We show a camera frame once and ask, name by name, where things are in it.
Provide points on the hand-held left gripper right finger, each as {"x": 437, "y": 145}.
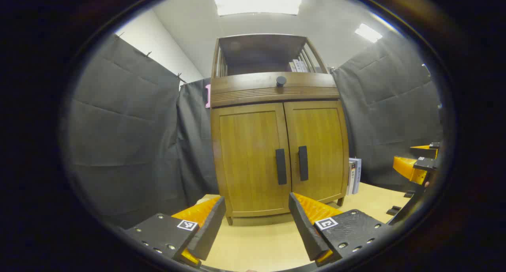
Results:
{"x": 302, "y": 228}

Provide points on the white fluffy slipper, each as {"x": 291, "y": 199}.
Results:
{"x": 203, "y": 200}

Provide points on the round black knob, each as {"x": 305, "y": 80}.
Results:
{"x": 281, "y": 80}

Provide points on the small ceiling light panel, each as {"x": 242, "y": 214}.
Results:
{"x": 368, "y": 33}

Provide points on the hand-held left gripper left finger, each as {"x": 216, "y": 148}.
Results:
{"x": 209, "y": 228}

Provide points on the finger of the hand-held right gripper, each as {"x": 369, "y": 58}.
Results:
{"x": 407, "y": 167}
{"x": 425, "y": 150}

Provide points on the wooden double-door shoe cabinet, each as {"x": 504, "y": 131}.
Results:
{"x": 272, "y": 92}

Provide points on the white thin book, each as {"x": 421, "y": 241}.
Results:
{"x": 357, "y": 175}

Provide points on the wooden cabinet door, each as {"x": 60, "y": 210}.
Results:
{"x": 245, "y": 153}
{"x": 320, "y": 141}

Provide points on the row of white books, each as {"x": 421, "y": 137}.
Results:
{"x": 298, "y": 65}

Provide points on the large ceiling light panel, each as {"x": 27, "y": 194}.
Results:
{"x": 257, "y": 4}

